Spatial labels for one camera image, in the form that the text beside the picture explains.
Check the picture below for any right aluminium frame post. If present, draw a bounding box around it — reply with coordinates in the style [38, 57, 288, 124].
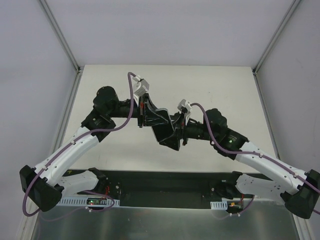
[252, 0, 303, 76]

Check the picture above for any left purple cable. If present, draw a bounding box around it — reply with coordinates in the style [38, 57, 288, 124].
[22, 71, 138, 217]

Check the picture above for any left aluminium frame post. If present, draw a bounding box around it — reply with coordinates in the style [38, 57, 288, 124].
[37, 0, 81, 73]

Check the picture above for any right white cable duct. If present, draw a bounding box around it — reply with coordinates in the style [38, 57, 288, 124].
[210, 200, 228, 211]

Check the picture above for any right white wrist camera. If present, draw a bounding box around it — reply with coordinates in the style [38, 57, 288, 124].
[177, 99, 192, 123]

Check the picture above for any black smartphone clear case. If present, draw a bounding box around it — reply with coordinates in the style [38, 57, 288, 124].
[151, 108, 174, 143]

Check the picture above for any left white cable duct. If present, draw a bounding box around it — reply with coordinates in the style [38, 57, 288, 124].
[57, 196, 120, 208]

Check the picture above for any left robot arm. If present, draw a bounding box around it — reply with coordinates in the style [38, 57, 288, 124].
[19, 86, 174, 212]

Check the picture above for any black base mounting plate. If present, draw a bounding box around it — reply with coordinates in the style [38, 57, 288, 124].
[67, 169, 256, 208]

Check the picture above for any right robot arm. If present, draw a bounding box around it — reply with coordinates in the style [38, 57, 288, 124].
[154, 107, 320, 219]

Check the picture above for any white cable duct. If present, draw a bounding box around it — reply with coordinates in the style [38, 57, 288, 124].
[210, 200, 228, 211]
[57, 196, 120, 208]

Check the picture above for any aluminium frame post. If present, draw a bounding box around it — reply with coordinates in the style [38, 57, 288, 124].
[37, 0, 81, 73]
[252, 0, 303, 76]

